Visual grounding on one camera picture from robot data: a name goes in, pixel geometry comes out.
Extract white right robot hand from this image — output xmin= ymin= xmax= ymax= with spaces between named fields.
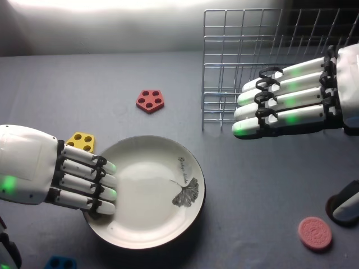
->
xmin=231 ymin=42 xmax=359 ymax=228

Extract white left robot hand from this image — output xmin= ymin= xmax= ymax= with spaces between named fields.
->
xmin=0 ymin=124 xmax=118 ymax=269

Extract white plate two ginkgo leaves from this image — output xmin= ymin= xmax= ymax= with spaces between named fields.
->
xmin=82 ymin=136 xmax=205 ymax=250

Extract yellow pentagon block with holes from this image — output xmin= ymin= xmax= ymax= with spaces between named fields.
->
xmin=65 ymin=132 xmax=96 ymax=154

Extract grey table cloth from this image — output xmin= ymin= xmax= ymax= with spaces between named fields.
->
xmin=0 ymin=49 xmax=359 ymax=269

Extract blue pentagon block with holes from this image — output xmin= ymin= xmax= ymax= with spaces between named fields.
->
xmin=44 ymin=255 xmax=77 ymax=269

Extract pink sandwich cookie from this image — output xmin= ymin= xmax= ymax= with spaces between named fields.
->
xmin=298 ymin=216 xmax=334 ymax=250

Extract red pentagon block with holes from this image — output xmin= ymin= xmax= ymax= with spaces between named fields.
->
xmin=135 ymin=89 xmax=166 ymax=115

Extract silver wire dish rack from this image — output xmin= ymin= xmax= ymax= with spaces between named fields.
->
xmin=201 ymin=8 xmax=359 ymax=132

